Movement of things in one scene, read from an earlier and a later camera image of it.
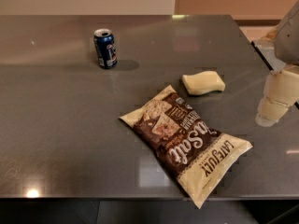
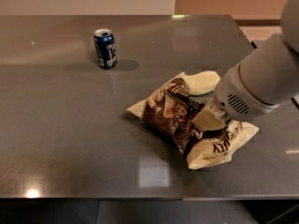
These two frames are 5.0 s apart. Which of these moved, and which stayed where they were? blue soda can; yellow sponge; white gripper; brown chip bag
Moved: brown chip bag; white gripper
Stayed: yellow sponge; blue soda can
